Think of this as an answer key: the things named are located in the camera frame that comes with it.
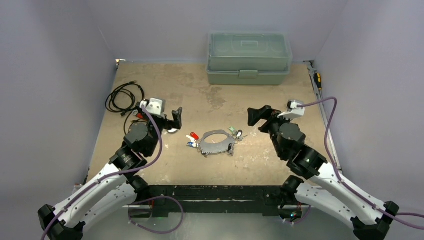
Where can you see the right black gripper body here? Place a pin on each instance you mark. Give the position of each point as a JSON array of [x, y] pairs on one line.
[[268, 119]]

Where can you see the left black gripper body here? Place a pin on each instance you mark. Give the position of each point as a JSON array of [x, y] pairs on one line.
[[163, 123]]

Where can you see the keyring with keys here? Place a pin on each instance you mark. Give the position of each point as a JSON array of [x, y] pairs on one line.
[[216, 142]]

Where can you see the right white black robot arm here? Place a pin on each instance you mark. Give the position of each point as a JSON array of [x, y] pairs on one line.
[[316, 182]]

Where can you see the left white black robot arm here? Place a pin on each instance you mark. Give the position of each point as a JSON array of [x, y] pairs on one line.
[[117, 184]]

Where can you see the green plastic toolbox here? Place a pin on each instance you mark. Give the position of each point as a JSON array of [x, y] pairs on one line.
[[248, 58]]

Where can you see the yellow black screwdriver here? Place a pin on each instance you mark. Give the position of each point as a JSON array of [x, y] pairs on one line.
[[318, 81]]

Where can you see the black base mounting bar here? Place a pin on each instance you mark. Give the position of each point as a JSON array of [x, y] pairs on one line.
[[266, 200]]

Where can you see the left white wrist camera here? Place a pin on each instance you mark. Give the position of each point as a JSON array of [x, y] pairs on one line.
[[154, 106]]

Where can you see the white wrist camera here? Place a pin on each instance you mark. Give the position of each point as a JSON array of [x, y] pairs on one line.
[[154, 106], [294, 110]]

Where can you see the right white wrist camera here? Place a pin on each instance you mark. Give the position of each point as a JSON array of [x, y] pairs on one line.
[[294, 110]]

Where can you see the red handled adjustable wrench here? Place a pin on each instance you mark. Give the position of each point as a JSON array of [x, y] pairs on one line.
[[140, 118]]

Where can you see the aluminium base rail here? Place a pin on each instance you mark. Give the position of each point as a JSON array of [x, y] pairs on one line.
[[77, 189]]

